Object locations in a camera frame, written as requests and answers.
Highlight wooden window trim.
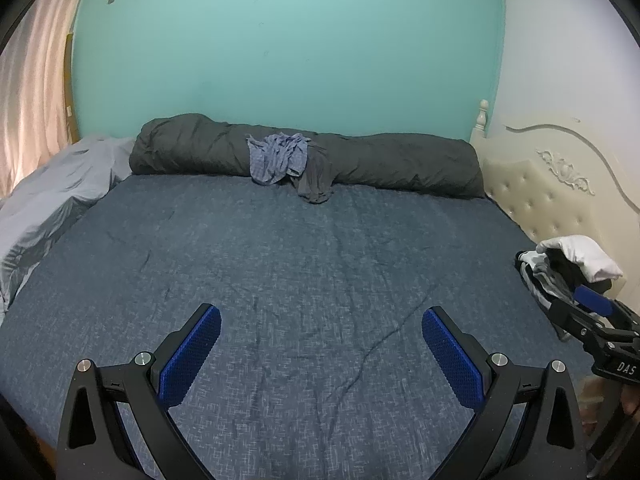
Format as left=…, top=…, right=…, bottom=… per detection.
left=64, top=32, right=81, bottom=143

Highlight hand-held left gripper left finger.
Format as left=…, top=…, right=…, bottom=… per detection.
left=56, top=303, right=222, bottom=480

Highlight black white striped garment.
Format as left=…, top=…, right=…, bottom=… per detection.
left=515, top=250, right=576, bottom=341

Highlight blue patterned bed sheet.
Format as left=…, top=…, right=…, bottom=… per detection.
left=0, top=175, right=596, bottom=480

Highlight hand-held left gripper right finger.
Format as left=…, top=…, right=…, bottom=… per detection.
left=421, top=306, right=586, bottom=480

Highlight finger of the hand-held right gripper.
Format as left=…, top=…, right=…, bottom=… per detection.
left=547, top=300, right=640, bottom=356
left=574, top=285, right=640, bottom=334

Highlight grey pants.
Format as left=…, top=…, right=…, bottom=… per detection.
left=287, top=142, right=335, bottom=204

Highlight cream bedpost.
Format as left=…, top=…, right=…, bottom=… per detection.
left=470, top=100, right=492, bottom=142

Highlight pink curtain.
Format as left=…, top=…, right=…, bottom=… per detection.
left=0, top=0, right=96, bottom=201

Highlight cream tufted headboard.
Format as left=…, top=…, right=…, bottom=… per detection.
left=470, top=120, right=640, bottom=311

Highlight dark grey rolled duvet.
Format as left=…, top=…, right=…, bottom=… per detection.
left=129, top=114, right=486, bottom=201

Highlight blue-grey crumpled garment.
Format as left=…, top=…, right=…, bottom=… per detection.
left=246, top=132, right=311, bottom=186

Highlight light grey bed cover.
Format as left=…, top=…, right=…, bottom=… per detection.
left=0, top=136, right=136, bottom=311

